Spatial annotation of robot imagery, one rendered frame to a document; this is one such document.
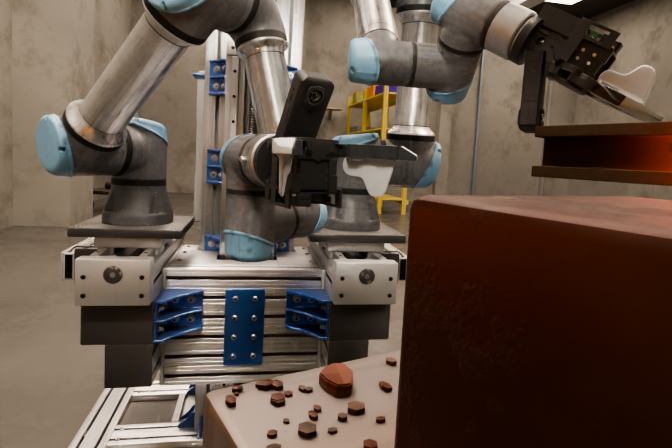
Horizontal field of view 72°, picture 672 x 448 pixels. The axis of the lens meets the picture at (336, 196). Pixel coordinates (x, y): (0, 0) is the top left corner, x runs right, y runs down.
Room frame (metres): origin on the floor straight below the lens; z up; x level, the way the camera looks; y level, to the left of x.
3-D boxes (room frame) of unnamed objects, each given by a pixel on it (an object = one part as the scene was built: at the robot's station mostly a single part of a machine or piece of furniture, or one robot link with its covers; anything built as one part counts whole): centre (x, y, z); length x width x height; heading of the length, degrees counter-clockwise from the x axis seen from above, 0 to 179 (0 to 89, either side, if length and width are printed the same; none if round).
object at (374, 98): (9.82, -0.76, 1.26); 2.78 x 0.74 x 2.51; 11
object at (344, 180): (1.14, -0.04, 0.98); 0.13 x 0.12 x 0.14; 94
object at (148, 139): (1.04, 0.45, 0.98); 0.13 x 0.12 x 0.14; 150
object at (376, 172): (0.53, -0.05, 0.97); 0.09 x 0.03 x 0.06; 67
